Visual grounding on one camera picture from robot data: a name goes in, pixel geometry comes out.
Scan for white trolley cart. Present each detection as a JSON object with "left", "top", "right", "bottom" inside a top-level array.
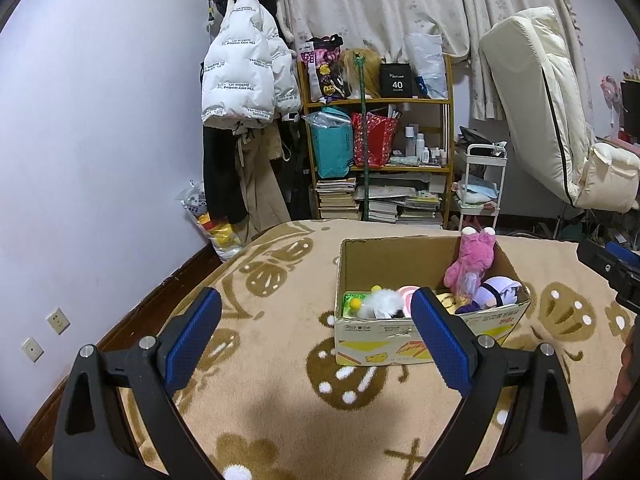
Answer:
[{"left": 457, "top": 143, "right": 508, "bottom": 233}]

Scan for row of white bottles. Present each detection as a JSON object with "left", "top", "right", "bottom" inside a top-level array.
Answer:
[{"left": 404, "top": 125, "right": 448, "bottom": 166}]

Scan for white puffer jacket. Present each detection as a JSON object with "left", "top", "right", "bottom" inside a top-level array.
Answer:
[{"left": 201, "top": 0, "right": 301, "bottom": 126}]

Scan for blonde wig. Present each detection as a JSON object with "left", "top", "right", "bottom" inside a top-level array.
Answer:
[{"left": 339, "top": 49, "right": 383, "bottom": 100}]

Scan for black hanging garment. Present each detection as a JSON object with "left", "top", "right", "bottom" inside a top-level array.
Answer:
[{"left": 202, "top": 125, "right": 248, "bottom": 223}]

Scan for clear plastic bag of toys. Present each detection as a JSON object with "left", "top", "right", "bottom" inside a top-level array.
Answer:
[{"left": 176, "top": 180, "right": 246, "bottom": 261}]

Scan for pink and black patterned bag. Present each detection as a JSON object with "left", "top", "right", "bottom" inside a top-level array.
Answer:
[{"left": 300, "top": 35, "right": 346, "bottom": 103}]

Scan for pink plush toy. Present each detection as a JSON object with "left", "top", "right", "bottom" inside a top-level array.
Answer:
[{"left": 444, "top": 226, "right": 498, "bottom": 293}]

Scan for pink swirl roll plush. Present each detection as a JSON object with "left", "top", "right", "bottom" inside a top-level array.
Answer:
[{"left": 399, "top": 285, "right": 426, "bottom": 311}]

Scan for green tissue pack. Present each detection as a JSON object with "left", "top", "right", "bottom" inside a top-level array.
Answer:
[{"left": 340, "top": 291, "right": 373, "bottom": 318}]

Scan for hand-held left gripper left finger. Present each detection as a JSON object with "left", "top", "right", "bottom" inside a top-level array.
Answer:
[{"left": 51, "top": 287, "right": 223, "bottom": 480}]

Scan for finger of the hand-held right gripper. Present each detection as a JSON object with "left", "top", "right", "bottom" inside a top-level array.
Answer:
[
  {"left": 605, "top": 241, "right": 640, "bottom": 273},
  {"left": 576, "top": 239, "right": 628, "bottom": 288}
]

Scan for teal bag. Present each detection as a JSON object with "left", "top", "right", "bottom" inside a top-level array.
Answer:
[{"left": 306, "top": 107, "right": 353, "bottom": 179}]

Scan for red gift bag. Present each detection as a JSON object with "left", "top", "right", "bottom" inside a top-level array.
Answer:
[{"left": 351, "top": 112, "right": 399, "bottom": 168}]

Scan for stack of magazines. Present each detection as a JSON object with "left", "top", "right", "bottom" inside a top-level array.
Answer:
[{"left": 367, "top": 185, "right": 445, "bottom": 226}]

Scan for cream patterned curtain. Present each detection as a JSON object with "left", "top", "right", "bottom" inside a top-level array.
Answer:
[{"left": 270, "top": 0, "right": 596, "bottom": 121}]

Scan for white folded mattress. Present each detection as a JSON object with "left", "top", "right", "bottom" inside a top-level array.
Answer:
[{"left": 480, "top": 7, "right": 640, "bottom": 211}]

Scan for purple-haired plush doll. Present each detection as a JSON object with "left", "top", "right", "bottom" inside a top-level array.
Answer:
[{"left": 455, "top": 276, "right": 525, "bottom": 315}]

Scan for cardboard box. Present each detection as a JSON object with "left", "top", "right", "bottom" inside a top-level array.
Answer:
[{"left": 334, "top": 235, "right": 532, "bottom": 367}]

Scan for pink fan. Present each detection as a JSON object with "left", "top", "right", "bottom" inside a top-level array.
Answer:
[{"left": 600, "top": 75, "right": 628, "bottom": 126}]

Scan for beige hanging trousers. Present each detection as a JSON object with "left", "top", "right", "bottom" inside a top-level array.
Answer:
[{"left": 234, "top": 122, "right": 293, "bottom": 231}]

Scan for stack of books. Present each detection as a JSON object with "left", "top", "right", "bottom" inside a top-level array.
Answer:
[{"left": 315, "top": 177, "right": 362, "bottom": 220}]

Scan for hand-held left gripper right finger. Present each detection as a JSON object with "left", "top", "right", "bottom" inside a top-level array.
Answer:
[{"left": 410, "top": 287, "right": 583, "bottom": 480}]

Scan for yellow shelf rack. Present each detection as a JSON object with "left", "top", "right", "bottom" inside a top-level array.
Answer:
[{"left": 297, "top": 52, "right": 456, "bottom": 231}]

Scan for white wall socket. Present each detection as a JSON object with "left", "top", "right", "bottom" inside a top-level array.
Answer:
[
  {"left": 46, "top": 307, "right": 71, "bottom": 336},
  {"left": 21, "top": 337, "right": 45, "bottom": 363}
]

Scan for black box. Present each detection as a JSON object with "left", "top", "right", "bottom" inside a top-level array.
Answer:
[{"left": 379, "top": 62, "right": 418, "bottom": 98}]

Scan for green pole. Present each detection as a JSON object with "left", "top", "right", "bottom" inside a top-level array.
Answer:
[{"left": 355, "top": 57, "right": 371, "bottom": 223}]

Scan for white fluffy plush toy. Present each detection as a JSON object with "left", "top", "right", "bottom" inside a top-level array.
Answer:
[{"left": 350, "top": 286, "right": 407, "bottom": 320}]

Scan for beige printed blanket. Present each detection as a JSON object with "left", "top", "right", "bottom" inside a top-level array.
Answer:
[{"left": 120, "top": 219, "right": 640, "bottom": 480}]

